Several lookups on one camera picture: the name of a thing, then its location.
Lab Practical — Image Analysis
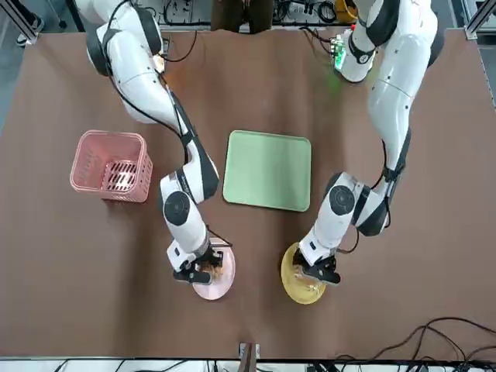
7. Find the aluminium frame post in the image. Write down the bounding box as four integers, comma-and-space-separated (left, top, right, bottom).
237, 342, 261, 372
463, 0, 496, 40

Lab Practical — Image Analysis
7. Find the black desk cable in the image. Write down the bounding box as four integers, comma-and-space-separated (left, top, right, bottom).
332, 316, 496, 363

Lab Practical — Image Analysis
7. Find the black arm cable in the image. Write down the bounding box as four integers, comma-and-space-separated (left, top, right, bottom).
335, 137, 412, 257
104, 0, 234, 248

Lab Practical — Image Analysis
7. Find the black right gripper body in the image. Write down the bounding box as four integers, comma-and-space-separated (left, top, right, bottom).
173, 247, 226, 284

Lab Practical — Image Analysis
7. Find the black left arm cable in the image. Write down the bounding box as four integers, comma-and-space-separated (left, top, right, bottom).
335, 137, 412, 257

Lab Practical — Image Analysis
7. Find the yellow round plate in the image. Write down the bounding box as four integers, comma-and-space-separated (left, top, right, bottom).
281, 243, 329, 306

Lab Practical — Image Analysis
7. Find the white round plate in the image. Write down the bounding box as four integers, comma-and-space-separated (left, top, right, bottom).
191, 247, 237, 301

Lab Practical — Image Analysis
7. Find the brown jacket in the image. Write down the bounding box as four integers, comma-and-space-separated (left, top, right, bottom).
211, 0, 272, 34

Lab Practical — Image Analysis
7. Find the small pink slotted basket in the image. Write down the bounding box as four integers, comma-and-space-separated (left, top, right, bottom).
69, 130, 154, 204

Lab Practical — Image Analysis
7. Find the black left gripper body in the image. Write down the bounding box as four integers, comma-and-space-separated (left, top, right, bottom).
292, 251, 342, 287

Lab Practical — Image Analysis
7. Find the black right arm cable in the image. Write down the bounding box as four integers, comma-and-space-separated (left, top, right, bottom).
104, 0, 234, 248

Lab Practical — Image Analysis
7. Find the green rectangular tray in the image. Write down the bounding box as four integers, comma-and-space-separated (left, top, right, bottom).
222, 129, 312, 213

